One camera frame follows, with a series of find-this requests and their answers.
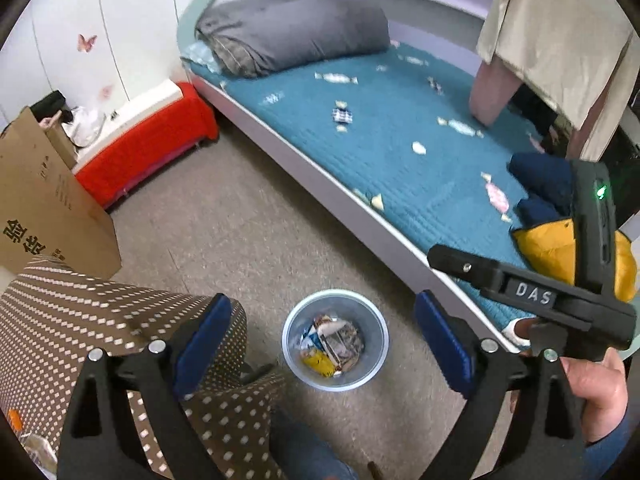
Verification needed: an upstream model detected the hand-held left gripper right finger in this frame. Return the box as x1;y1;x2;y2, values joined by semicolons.
414;290;586;480

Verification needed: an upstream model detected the pale blue plastic bin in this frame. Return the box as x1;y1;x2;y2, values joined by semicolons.
281;288;390;391

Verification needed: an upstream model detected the person's jeans leg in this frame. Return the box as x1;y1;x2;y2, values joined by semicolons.
269;407;361;480

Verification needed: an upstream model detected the brown dotted cloth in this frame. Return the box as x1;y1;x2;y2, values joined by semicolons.
0;254;289;480

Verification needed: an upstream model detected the white cloth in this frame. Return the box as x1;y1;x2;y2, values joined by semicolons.
62;105;106;147

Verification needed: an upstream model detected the person's right hand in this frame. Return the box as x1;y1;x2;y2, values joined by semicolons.
560;348;629;444

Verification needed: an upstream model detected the navy and yellow jacket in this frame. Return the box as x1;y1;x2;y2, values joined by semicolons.
508;152;639;304

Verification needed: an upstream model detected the clear plastic bag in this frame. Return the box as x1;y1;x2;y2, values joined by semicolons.
19;432;59;479

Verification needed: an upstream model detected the yellow snack wrapper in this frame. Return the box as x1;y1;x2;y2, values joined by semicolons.
302;350;337;377

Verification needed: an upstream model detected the white wardrobe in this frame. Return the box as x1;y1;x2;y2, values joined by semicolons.
0;0;212;127

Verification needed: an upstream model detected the blue white striped packet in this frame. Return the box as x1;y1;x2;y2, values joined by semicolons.
298;326;327;357

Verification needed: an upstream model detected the white framed bed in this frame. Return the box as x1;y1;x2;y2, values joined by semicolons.
176;0;532;357

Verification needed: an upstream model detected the person's right forearm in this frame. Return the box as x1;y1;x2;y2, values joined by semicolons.
581;414;634;480

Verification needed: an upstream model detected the beige hanging coat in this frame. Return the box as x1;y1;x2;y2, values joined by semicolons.
475;0;640;164

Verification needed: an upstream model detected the red bench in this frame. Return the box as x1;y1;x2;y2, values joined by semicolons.
74;81;221;210

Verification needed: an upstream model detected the grey folded quilt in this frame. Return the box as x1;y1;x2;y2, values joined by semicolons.
194;0;391;79

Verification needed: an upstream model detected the printed cardboard box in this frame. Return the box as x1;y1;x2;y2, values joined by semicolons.
0;107;123;281

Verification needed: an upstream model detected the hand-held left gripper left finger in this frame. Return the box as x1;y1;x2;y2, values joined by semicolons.
56;292;236;480

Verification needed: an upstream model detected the light blue pillow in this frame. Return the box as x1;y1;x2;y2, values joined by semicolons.
180;41;224;79

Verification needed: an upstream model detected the printed paper wrapper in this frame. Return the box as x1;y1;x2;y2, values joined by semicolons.
320;321;366;362

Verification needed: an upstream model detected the black bag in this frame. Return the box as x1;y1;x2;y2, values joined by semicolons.
30;89;71;119

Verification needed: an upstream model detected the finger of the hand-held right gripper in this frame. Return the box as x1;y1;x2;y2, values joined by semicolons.
426;243;507;292

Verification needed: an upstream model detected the bed with teal mattress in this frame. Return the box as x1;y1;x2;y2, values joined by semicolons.
187;41;577;322

